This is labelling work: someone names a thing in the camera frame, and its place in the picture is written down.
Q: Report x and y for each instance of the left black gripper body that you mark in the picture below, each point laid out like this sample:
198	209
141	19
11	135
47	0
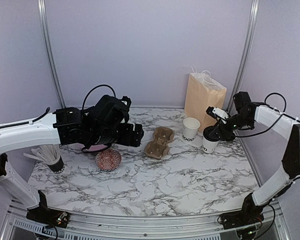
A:
126	139

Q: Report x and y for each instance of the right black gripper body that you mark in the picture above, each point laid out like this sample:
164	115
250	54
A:
239	121

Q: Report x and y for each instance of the black cup lid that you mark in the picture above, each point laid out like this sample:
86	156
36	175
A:
211	133

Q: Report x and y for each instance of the white paper cup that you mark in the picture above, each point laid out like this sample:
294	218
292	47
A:
209	146
190	128

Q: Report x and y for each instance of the brown cardboard cup carrier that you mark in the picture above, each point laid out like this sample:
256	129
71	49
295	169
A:
158	147

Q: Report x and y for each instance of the brown paper bag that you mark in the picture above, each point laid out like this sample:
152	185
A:
202	92

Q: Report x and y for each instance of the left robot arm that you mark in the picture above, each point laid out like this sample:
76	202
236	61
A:
105	123

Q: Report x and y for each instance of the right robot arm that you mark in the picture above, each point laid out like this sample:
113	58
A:
281	133

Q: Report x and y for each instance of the red patterned bowl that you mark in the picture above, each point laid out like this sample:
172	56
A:
108	160

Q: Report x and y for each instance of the pink plate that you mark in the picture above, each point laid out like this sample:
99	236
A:
94	149

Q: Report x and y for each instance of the black cup with straws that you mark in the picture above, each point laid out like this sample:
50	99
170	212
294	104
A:
50	155

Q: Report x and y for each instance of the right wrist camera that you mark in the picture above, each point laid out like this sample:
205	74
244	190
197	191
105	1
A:
217	114

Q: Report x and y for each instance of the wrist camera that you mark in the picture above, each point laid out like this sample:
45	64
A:
217	114
126	101

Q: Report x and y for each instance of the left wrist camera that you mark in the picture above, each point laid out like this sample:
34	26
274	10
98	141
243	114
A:
126	101

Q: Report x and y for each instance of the right aluminium frame post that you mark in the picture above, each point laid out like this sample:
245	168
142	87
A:
248	42

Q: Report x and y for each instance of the aluminium frame post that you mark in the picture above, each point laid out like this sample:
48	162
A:
248	42
49	52

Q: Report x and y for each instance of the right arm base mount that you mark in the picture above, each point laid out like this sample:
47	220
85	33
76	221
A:
236	219

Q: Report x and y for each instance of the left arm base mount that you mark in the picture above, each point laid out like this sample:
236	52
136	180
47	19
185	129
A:
51	217

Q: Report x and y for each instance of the left aluminium frame post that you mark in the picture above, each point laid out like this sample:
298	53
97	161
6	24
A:
49	52

